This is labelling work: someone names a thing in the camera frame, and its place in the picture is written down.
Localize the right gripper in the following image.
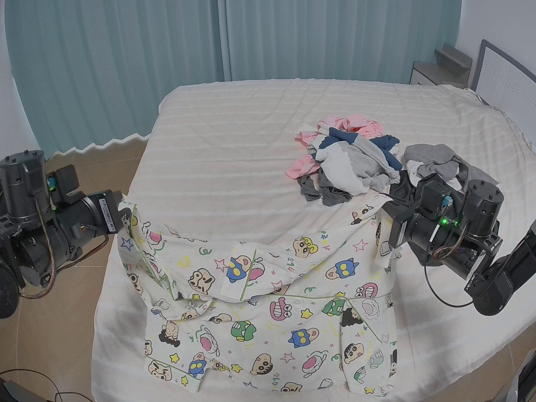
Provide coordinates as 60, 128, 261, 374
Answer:
381, 201, 461, 267

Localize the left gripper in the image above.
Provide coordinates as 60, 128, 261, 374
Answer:
50, 190, 131, 269

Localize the white printed pyjama top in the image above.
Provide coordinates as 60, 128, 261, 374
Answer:
117, 193, 400, 394

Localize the pile of clothes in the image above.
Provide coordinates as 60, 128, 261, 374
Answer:
285, 115, 405, 207

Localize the bed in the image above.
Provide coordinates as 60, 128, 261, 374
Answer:
90, 39, 536, 402

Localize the black garment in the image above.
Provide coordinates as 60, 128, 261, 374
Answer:
387, 170, 424, 209

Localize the grey and white garment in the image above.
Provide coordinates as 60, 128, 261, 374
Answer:
403, 143, 499, 196

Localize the grey bedside table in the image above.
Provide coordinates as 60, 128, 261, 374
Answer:
410, 43, 474, 89

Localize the blue-green curtain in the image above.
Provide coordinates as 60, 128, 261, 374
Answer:
216, 0, 465, 86
4, 0, 227, 161

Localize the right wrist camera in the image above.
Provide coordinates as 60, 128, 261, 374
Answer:
415, 174, 455, 225

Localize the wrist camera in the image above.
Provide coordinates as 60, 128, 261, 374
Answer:
47, 165, 84, 206
415, 174, 455, 225

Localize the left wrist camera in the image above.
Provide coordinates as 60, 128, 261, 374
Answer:
47, 165, 84, 206

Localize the black cable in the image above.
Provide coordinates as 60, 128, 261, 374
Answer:
0, 368, 99, 402
423, 262, 478, 307

